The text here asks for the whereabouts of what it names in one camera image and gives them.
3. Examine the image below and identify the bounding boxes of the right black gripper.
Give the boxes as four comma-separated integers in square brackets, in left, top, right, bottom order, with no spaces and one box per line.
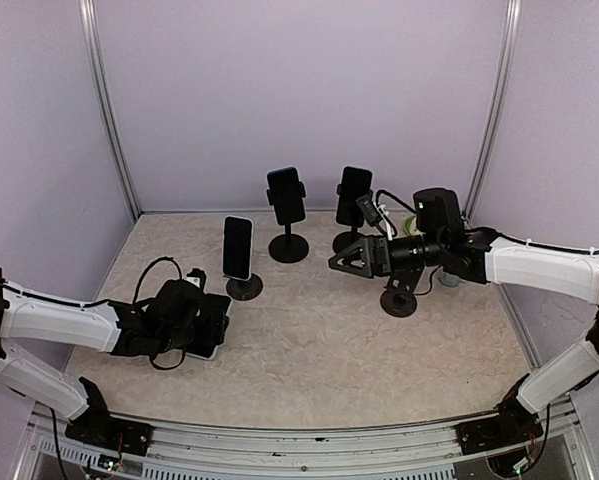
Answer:
[329,231,446,278]

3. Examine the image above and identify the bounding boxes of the black pole phone stand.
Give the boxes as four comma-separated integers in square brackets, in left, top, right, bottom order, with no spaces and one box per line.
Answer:
[265,184,312,264]
[331,182,376,256]

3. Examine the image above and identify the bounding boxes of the black folding stand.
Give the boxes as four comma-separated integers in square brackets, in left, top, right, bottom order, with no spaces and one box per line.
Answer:
[226,274,263,301]
[380,269,423,318]

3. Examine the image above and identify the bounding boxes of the teal phone black screen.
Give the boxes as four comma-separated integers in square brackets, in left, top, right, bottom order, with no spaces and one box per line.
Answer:
[335,166,372,228]

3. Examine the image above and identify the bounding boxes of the blue phone black screen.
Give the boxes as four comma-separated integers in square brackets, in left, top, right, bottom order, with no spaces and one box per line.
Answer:
[266,167,306,225]

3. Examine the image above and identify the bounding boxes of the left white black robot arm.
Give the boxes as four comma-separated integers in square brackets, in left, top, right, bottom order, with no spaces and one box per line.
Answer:
[0,268,232,445]

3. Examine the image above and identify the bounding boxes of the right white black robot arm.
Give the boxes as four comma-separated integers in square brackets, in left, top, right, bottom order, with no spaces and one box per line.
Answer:
[328,187,599,444]

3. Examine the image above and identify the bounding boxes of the green saucer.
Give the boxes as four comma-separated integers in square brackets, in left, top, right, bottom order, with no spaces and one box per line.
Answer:
[403,215,422,236]

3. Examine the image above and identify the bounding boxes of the light blue mug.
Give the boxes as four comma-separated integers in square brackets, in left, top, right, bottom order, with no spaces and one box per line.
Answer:
[438,272,463,288]

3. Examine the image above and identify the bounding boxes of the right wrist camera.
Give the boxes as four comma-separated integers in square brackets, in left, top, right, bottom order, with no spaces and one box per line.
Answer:
[355,194,398,240]

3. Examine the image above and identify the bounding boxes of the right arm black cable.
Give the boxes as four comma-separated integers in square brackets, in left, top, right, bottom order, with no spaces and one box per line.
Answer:
[376,188,599,301]

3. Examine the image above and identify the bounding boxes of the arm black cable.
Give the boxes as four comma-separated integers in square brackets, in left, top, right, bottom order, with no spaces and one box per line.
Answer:
[376,188,599,301]
[0,255,188,371]

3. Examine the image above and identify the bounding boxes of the front aluminium rail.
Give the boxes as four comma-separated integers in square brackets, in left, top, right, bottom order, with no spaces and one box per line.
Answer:
[16,394,598,480]

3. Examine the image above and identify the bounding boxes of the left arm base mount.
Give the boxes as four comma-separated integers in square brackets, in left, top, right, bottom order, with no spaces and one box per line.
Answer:
[65,411,153,457]

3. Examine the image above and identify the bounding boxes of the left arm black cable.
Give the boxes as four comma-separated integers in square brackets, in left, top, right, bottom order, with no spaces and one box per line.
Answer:
[0,255,188,371]

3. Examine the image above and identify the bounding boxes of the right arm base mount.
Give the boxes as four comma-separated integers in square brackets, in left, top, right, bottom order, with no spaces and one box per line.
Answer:
[455,416,544,456]

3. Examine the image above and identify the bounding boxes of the right aluminium frame post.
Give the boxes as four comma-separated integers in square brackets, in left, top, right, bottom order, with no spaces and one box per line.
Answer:
[463,0,522,221]

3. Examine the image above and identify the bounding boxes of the aluminium frame post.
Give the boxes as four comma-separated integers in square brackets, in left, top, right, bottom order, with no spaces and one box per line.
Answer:
[463,0,522,221]
[79,0,142,222]

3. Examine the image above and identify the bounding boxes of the left aluminium frame post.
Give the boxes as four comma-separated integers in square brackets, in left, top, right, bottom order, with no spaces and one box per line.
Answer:
[79,0,142,222]

